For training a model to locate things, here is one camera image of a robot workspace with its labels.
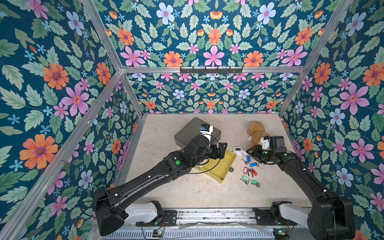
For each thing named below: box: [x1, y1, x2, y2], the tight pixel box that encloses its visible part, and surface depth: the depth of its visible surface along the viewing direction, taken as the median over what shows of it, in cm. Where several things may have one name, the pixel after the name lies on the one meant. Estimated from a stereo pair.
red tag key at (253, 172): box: [246, 167, 258, 178], surface depth 92 cm
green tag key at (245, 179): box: [239, 175, 250, 185], surface depth 88 cm
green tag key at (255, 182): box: [250, 179, 262, 188], surface depth 88 cm
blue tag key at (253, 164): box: [249, 162, 263, 169], surface depth 94 cm
